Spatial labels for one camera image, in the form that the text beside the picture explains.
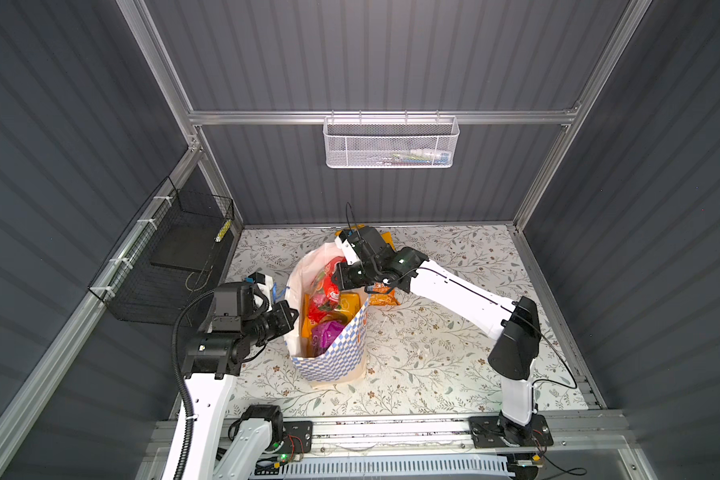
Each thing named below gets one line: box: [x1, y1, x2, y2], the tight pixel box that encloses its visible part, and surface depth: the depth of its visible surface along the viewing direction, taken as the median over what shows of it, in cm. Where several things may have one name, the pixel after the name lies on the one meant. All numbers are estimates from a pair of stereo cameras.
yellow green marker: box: [214, 219, 232, 243], surface depth 83 cm
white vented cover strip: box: [282, 456, 516, 478], surface depth 72 cm
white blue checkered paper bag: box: [284, 242, 369, 384], surface depth 69 cm
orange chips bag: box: [369, 282, 400, 307], surface depth 98 cm
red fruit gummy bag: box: [308, 256, 345, 322], surface depth 80 cm
